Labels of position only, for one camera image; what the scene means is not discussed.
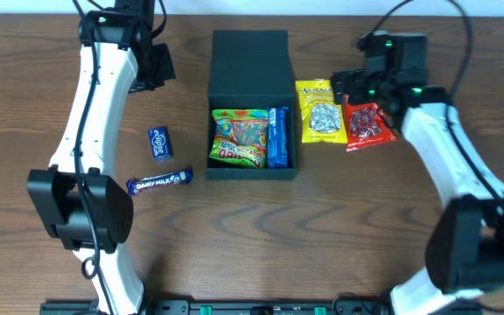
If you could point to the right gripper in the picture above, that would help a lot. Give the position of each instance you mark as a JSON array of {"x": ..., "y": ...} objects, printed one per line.
[{"x": 341, "y": 83}]

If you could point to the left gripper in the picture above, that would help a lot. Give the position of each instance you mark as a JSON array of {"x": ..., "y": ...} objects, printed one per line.
[{"x": 160, "y": 66}]

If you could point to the red Hacks candy bag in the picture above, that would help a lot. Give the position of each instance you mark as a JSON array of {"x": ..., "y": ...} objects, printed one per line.
[{"x": 366, "y": 125}]

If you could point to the yellow Hacks candy bag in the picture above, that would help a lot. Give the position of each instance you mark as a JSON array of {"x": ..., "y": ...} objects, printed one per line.
[{"x": 322, "y": 118}]

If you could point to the blue Eclipse mints box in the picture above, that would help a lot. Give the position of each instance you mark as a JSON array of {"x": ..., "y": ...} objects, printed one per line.
[{"x": 160, "y": 144}]

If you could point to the blue Oreo cookie pack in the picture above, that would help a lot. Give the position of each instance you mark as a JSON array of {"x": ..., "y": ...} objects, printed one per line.
[{"x": 277, "y": 154}]

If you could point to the dark green gift box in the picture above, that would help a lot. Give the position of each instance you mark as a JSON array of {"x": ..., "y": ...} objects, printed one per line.
[{"x": 252, "y": 70}]

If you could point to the Haribo gummy candy bag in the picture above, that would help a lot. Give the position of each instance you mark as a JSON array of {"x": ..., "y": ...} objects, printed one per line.
[{"x": 240, "y": 137}]

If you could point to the purple Dairy Milk bar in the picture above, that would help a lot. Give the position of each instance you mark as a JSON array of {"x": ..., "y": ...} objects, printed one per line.
[{"x": 137, "y": 185}]

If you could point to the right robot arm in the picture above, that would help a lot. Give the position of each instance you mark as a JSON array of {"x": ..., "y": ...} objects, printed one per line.
[{"x": 464, "y": 258}]

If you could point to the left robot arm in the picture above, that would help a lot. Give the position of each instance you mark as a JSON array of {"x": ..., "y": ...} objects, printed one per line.
[{"x": 77, "y": 197}]

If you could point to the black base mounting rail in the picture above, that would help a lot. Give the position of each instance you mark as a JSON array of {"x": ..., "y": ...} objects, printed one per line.
[{"x": 183, "y": 307}]

